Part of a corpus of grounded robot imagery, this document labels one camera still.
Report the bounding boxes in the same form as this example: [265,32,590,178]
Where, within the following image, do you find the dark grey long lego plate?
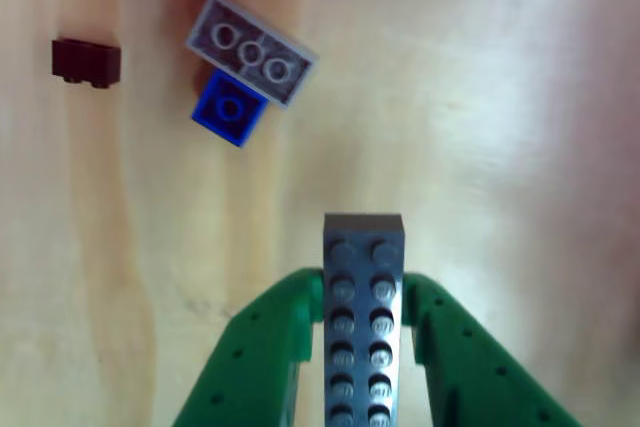
[323,213,405,427]

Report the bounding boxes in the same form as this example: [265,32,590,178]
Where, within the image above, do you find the blue small lego brick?
[191,70,271,148]

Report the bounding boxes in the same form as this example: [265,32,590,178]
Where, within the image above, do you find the grey two-by-three lego brick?
[185,0,320,111]

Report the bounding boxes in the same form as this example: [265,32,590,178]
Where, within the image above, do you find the black small lego brick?
[52,38,122,90]

